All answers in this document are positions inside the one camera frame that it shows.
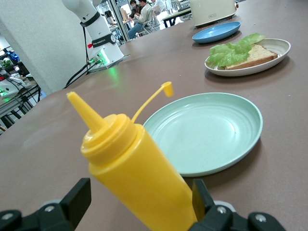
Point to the black legged background table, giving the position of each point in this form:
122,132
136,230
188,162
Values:
175,14

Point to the seated person with mask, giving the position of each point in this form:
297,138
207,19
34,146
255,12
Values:
134,8

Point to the beige plate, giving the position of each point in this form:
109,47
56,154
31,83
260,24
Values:
240,71

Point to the green lettuce leaf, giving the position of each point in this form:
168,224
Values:
223,55

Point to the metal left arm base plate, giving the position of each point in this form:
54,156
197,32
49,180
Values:
115,65

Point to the seated person beige shirt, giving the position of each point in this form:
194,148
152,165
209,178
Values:
144,14

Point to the white device green light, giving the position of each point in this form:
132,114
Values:
12,87

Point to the blue plate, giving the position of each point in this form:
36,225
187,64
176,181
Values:
214,33

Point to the brown bread slice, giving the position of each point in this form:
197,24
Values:
255,56

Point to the mint green plate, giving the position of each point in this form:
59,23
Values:
204,134

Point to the yellow mustard squeeze bottle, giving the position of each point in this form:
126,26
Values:
134,173

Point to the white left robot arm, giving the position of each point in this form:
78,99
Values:
103,48

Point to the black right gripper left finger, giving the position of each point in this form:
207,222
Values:
60,216

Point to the seated person white shirt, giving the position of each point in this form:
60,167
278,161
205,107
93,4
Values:
158,6

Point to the cream white toaster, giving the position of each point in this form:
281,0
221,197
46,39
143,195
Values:
209,12

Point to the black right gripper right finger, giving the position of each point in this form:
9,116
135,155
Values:
216,221

